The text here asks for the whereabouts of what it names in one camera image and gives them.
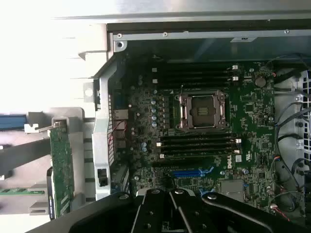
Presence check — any grey chipset heatsink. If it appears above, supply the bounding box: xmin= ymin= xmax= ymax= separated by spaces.
xmin=220 ymin=179 xmax=244 ymax=198

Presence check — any blue expansion slot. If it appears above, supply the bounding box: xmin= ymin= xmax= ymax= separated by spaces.
xmin=173 ymin=169 xmax=207 ymax=178

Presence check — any green motherboard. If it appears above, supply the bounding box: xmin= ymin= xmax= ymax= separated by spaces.
xmin=125 ymin=59 xmax=279 ymax=212

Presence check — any open black PC case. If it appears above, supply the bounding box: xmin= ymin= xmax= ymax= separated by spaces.
xmin=77 ymin=18 xmax=311 ymax=230

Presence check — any green RAM stick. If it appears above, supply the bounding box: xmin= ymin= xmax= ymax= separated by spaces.
xmin=0 ymin=188 xmax=46 ymax=196

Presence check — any silver disk bay cage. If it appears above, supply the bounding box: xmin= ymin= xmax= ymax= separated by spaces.
xmin=273 ymin=65 xmax=311 ymax=220

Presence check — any grey printed parts rack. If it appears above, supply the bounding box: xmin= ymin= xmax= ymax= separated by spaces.
xmin=0 ymin=106 xmax=97 ymax=216

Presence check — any metal CPU socket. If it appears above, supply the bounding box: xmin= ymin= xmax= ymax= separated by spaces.
xmin=175 ymin=89 xmax=231 ymax=133

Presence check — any hard disk blue caddy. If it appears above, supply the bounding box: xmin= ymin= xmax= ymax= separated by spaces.
xmin=0 ymin=115 xmax=27 ymax=130

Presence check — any silver coin cell battery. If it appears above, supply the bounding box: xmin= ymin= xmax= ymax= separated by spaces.
xmin=254 ymin=76 xmax=267 ymax=88

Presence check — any black wire bundle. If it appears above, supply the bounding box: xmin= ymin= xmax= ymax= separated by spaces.
xmin=264 ymin=54 xmax=311 ymax=219

